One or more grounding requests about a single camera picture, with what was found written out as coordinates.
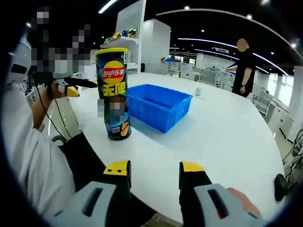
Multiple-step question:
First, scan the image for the row of white desks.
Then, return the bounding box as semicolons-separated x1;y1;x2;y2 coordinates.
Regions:
163;60;235;90

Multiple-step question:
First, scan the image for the grey chair frame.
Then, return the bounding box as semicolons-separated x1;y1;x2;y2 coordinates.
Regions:
51;135;66;146

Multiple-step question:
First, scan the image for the white display shelf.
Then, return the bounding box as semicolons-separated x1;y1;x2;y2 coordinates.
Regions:
99;0;147;74

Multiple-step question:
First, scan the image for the red blue wall poster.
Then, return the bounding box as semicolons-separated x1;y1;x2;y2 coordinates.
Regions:
224;61;237;76

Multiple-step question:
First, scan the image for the white mesh office chair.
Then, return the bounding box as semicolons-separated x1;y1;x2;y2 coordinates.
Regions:
254;89;273;117

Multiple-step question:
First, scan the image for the row of snack packets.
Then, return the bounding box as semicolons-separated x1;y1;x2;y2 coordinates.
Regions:
101;27;139;47

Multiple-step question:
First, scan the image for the thin black cable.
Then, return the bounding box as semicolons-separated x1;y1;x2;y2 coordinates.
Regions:
27;72;73;142

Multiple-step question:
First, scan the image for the dark chip container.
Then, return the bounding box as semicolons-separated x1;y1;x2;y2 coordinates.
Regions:
95;50;132;142

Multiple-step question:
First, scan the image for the black round object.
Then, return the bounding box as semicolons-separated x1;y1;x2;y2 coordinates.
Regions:
274;174;292;202

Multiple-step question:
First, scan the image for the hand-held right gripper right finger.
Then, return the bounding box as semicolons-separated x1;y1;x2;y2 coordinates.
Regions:
179;161;266;227

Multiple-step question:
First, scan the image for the blue plastic box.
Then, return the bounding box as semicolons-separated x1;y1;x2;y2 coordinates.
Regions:
127;83;193;134

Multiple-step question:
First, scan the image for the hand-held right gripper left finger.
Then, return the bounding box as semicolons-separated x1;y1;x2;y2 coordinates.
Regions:
51;159;132;227

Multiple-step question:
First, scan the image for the white chest device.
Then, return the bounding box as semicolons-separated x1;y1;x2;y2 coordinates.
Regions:
6;35;33;85

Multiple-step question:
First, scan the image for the white square pillar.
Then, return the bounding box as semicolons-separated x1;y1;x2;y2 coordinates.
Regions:
142;18;171;74

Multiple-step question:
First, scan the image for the white table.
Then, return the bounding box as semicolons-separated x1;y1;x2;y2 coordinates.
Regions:
67;72;286;224

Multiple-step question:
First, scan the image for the person in white shirt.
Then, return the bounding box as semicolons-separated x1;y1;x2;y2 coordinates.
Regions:
2;82;80;213

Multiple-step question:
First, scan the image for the black cable bundle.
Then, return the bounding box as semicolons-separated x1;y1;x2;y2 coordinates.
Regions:
283;127;303;182

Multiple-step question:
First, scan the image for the person's right hand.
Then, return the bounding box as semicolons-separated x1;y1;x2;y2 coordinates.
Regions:
227;187;262;217

